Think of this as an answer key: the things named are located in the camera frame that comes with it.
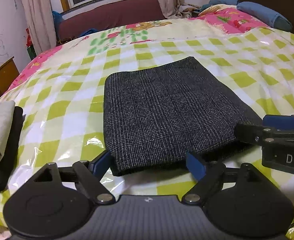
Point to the wooden side table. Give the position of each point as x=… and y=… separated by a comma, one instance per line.
x=8, y=73

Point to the blue pillow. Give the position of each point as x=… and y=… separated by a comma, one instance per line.
x=266, y=15

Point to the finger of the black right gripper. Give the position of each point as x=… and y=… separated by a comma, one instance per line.
x=253, y=134
x=284, y=119

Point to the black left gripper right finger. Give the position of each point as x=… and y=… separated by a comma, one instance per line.
x=210, y=177

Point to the beige left curtain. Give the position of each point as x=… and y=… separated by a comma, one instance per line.
x=40, y=24

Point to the pink floral bedsheet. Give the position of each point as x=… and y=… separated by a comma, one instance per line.
x=220, y=19

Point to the folded black cloth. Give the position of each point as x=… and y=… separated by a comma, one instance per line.
x=10, y=155

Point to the blue cloth on sofa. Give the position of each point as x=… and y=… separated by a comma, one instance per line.
x=88, y=32

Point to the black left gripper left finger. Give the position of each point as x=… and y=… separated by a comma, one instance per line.
x=77, y=184

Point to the green checkered plastic sheet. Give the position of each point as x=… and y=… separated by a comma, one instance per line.
x=64, y=123

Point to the dark grey pants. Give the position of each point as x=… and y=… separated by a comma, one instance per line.
x=154, y=117

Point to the maroon sofa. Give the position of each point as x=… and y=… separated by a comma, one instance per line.
x=109, y=16

